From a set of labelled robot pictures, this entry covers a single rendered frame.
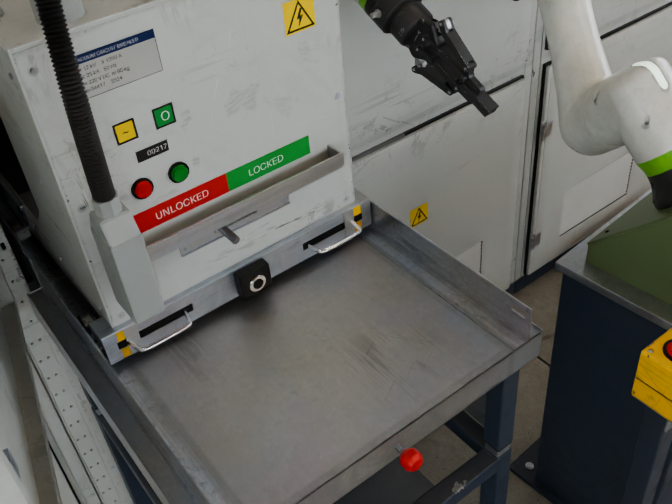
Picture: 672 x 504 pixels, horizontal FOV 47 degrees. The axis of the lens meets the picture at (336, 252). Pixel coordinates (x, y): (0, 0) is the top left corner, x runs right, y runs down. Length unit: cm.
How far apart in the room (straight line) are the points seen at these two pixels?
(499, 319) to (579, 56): 58
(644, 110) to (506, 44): 62
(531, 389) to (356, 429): 123
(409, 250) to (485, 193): 79
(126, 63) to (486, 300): 67
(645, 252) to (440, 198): 71
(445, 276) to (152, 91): 59
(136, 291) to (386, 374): 40
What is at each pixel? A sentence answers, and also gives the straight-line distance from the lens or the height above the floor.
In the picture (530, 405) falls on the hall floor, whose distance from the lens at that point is 229.
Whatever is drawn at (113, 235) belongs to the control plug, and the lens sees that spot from 105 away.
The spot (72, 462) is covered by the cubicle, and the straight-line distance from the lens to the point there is 185.
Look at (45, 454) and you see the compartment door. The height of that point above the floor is 84.
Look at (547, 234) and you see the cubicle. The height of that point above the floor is 19.
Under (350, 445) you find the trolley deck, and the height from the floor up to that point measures 85.
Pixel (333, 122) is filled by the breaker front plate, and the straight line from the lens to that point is 132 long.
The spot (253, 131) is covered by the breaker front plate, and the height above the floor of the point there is 115.
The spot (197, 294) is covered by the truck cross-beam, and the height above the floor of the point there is 91.
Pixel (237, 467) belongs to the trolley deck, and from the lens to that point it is 114.
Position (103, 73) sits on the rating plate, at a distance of 108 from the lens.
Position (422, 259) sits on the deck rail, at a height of 86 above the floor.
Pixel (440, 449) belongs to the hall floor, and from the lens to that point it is 218.
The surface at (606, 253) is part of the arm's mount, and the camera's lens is 154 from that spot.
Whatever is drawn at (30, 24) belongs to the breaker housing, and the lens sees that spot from 110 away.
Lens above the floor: 176
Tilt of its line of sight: 39 degrees down
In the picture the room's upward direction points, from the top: 6 degrees counter-clockwise
